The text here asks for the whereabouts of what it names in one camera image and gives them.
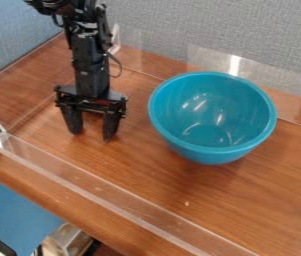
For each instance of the clear acrylic front barrier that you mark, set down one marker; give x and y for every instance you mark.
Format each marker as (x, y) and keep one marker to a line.
(128, 223)

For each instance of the toy mushroom brown cap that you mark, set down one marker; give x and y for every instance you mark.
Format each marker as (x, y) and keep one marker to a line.
(103, 103)

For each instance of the blue plastic bowl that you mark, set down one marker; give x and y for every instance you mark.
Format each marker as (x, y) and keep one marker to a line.
(211, 115)

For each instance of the metal frame under table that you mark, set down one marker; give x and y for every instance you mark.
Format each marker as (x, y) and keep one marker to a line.
(66, 241)

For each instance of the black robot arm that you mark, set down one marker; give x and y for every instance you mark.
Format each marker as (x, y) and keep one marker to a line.
(82, 18)

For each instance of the clear acrylic corner bracket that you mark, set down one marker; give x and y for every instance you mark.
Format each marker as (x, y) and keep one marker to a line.
(115, 39)

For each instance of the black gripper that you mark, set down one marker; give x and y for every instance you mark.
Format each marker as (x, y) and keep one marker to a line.
(72, 104)

